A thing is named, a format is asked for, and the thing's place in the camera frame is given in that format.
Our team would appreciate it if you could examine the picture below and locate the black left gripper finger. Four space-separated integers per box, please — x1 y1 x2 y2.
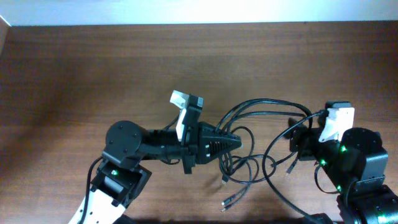
199 122 239 141
197 139 242 164

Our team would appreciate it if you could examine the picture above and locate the black cable bundle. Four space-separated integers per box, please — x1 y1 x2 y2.
214 98 313 213

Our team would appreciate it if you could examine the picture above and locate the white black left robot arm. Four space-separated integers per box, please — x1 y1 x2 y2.
70 109 242 223

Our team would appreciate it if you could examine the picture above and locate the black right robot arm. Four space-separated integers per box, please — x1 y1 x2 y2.
286 118 397 223

